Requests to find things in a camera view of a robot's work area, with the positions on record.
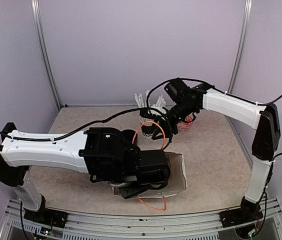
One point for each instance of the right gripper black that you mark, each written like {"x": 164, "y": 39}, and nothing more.
{"x": 165, "y": 128}

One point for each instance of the white paper takeout bag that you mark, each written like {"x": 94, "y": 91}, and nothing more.
{"x": 177, "y": 182}

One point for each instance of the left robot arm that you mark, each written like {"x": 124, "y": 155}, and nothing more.
{"x": 106, "y": 154}

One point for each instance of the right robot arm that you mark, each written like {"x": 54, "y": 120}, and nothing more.
{"x": 263, "y": 118}

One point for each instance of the black cup with straws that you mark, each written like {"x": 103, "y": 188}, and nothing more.
{"x": 148, "y": 128}

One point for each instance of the red patterned white bowl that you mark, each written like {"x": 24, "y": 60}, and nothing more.
{"x": 186, "y": 124}

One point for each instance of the white wrapped straws bundle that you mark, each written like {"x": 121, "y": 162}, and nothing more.
{"x": 143, "y": 99}

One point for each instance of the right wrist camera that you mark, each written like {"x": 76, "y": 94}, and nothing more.
{"x": 154, "y": 114}

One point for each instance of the right aluminium frame post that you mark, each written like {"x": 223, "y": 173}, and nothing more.
{"x": 248, "y": 5}

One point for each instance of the aluminium frame post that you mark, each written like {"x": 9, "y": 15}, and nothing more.
{"x": 35, "y": 6}
{"x": 248, "y": 5}

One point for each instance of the left aluminium frame post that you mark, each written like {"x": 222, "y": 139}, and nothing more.
{"x": 35, "y": 6}

